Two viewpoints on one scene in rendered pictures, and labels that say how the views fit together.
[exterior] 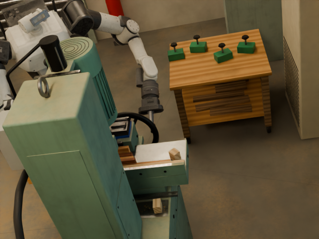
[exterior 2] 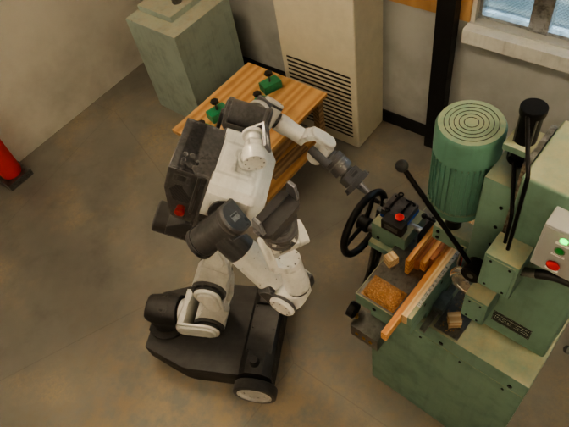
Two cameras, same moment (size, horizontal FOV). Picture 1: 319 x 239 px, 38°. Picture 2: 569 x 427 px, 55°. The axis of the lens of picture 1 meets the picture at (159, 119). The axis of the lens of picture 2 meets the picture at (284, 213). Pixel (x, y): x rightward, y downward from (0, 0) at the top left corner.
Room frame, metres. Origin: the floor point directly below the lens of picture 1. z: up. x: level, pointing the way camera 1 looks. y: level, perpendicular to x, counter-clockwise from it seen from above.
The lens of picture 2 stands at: (1.26, 1.28, 2.51)
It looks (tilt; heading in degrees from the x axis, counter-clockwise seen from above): 52 degrees down; 308
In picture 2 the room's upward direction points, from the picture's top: 13 degrees counter-clockwise
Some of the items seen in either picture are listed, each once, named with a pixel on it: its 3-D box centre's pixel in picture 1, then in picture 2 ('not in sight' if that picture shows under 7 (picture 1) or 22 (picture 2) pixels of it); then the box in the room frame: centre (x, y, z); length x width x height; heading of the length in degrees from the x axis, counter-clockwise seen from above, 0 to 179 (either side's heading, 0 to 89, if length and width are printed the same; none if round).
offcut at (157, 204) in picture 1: (157, 206); not in sight; (1.28, 0.09, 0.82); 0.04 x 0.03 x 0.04; 171
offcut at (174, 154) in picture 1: (174, 154); not in sight; (1.44, -0.02, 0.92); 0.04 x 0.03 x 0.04; 31
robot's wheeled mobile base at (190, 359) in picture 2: not in sight; (213, 323); (2.39, 0.56, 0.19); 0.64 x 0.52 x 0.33; 18
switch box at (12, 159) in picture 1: (14, 140); (564, 245); (1.16, 0.44, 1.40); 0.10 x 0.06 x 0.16; 168
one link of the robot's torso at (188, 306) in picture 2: not in sight; (202, 313); (2.42, 0.57, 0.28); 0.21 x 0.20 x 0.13; 18
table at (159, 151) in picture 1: (119, 160); (419, 243); (1.54, 0.21, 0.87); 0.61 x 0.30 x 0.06; 78
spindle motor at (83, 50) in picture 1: (83, 86); (464, 163); (1.44, 0.23, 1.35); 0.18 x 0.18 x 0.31
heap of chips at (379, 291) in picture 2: not in sight; (383, 291); (1.58, 0.46, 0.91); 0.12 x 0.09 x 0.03; 168
